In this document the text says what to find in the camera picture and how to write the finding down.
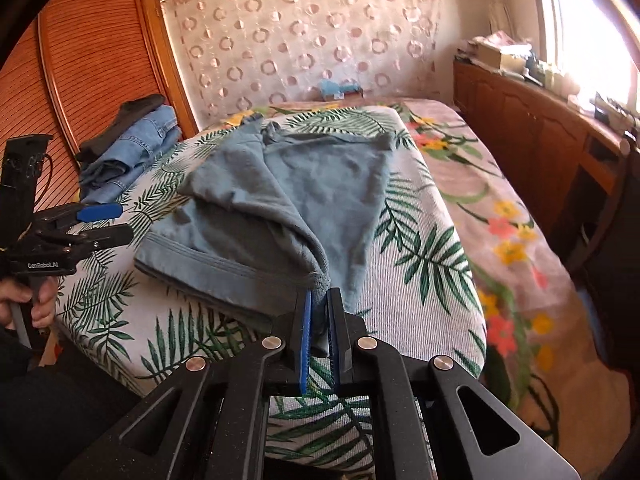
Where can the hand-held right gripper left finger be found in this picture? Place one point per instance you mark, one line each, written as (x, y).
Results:
(306, 350)

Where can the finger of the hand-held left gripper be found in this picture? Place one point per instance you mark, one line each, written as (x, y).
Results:
(100, 212)
(107, 236)

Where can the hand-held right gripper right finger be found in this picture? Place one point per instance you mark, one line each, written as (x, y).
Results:
(336, 360)

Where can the grey-blue pants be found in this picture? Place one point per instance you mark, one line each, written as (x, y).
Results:
(280, 200)

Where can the dark grey folded pants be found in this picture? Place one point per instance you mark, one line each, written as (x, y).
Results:
(132, 110)

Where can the person's left hand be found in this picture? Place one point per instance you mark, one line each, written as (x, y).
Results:
(45, 305)

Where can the light blue folded jeans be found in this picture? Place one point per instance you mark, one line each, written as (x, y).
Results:
(145, 130)

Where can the leaf print blanket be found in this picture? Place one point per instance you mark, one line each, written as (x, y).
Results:
(430, 260)

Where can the wooden headboard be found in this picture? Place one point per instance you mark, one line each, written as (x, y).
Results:
(95, 60)

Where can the person's dark clothing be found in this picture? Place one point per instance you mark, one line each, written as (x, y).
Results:
(65, 410)

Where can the floral blanket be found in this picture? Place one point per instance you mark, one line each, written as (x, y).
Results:
(500, 210)

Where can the circle patterned curtain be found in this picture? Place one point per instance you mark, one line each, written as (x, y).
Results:
(300, 30)

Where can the dark wooden chair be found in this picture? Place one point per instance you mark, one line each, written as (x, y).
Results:
(610, 240)

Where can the low wooden cabinet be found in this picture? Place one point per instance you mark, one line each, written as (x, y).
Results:
(525, 125)

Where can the cardboard box on cabinet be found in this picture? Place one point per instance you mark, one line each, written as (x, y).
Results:
(500, 54)

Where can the window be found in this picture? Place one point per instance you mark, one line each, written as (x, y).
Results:
(585, 25)

